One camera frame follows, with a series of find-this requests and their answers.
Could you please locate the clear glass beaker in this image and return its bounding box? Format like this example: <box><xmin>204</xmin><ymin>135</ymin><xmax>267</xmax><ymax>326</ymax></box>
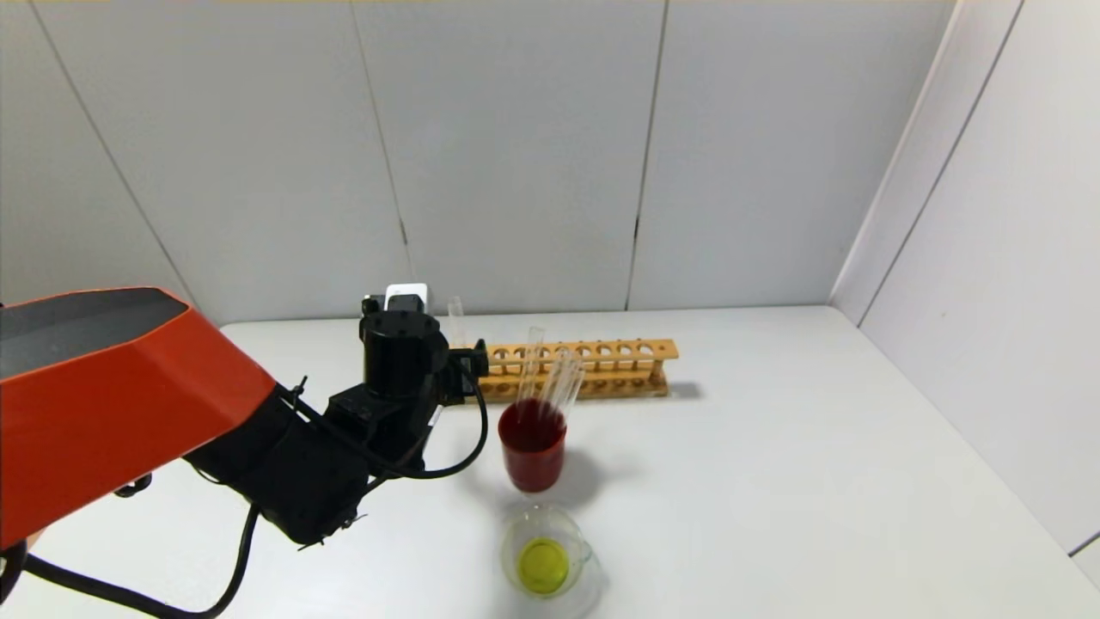
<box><xmin>500</xmin><ymin>505</ymin><xmax>605</xmax><ymax>618</ymax></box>

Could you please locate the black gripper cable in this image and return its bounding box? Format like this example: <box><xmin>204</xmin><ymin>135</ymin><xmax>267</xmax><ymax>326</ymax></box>
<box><xmin>284</xmin><ymin>361</ymin><xmax>491</xmax><ymax>481</ymax></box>

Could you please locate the test tube with yellow pigment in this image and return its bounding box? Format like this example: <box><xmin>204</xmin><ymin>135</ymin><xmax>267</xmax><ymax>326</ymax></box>
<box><xmin>516</xmin><ymin>327</ymin><xmax>547</xmax><ymax>424</ymax></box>

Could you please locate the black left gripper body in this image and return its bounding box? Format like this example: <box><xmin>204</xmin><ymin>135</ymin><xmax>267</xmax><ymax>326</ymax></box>
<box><xmin>442</xmin><ymin>348</ymin><xmax>480</xmax><ymax>406</ymax></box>

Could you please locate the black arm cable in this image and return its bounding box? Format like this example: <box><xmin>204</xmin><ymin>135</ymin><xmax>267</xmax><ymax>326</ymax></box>
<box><xmin>0</xmin><ymin>507</ymin><xmax>263</xmax><ymax>619</ymax></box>

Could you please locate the wooden test tube rack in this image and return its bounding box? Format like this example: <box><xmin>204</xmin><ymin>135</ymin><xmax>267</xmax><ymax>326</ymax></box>
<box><xmin>477</xmin><ymin>339</ymin><xmax>680</xmax><ymax>403</ymax></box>

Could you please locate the red plastic cup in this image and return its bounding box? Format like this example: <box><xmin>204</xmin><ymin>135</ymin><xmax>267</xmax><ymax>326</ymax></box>
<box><xmin>498</xmin><ymin>399</ymin><xmax>568</xmax><ymax>493</ymax></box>

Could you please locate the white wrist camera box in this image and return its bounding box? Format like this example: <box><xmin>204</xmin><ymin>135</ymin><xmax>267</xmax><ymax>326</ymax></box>
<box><xmin>384</xmin><ymin>284</ymin><xmax>431</xmax><ymax>313</ymax></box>

